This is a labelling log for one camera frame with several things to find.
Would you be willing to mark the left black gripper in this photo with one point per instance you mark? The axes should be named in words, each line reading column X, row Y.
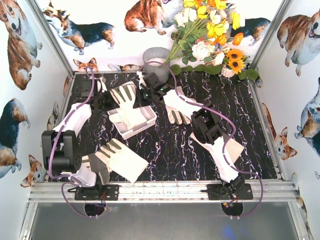
column 104, row 100

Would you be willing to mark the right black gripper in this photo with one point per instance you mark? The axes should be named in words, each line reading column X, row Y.
column 151, row 81

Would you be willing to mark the grey-palm glove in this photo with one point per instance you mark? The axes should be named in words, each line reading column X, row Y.
column 125, row 97
column 96, row 165
column 233, row 148

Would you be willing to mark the white perforated storage basket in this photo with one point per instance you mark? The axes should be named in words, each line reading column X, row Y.
column 139, row 119

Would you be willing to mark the white glove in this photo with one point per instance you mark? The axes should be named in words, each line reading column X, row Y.
column 122, row 160
column 176, row 117

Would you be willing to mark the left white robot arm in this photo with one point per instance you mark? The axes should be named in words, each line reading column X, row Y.
column 61, row 150

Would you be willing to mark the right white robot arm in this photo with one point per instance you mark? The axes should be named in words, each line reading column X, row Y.
column 206, row 127

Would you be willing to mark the grey metal bucket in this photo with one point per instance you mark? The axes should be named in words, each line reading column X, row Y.
column 156, row 55

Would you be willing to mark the artificial flower bouquet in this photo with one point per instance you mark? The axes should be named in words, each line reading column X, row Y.
column 202, row 28

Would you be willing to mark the sunflower pot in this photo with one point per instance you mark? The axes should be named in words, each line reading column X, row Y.
column 234, row 62

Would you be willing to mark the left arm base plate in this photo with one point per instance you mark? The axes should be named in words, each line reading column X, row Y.
column 108, row 192

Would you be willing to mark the aluminium front rail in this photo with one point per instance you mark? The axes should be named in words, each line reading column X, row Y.
column 171, row 192

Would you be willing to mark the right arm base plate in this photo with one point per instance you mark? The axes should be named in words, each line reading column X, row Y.
column 218, row 192

